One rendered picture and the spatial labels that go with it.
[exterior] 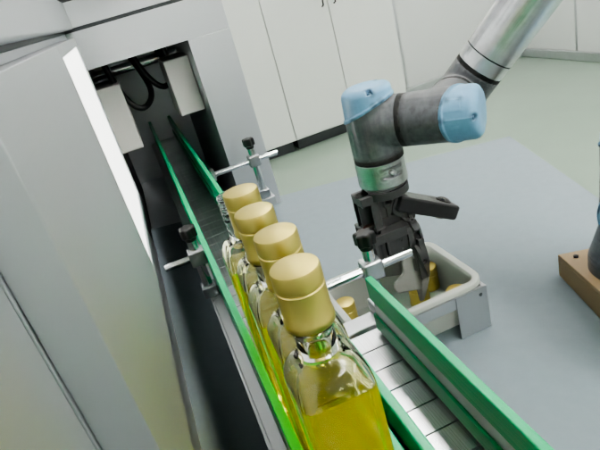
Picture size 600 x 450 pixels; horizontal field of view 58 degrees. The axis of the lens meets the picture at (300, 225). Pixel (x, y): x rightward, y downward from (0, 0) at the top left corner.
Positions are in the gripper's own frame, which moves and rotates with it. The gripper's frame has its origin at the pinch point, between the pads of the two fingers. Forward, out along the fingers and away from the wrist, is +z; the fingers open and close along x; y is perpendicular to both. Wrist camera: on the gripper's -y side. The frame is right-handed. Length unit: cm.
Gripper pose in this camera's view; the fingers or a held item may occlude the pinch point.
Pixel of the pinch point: (417, 286)
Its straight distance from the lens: 94.9
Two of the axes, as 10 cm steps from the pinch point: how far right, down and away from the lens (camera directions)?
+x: 3.3, 3.2, -8.9
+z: 2.5, 8.7, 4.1
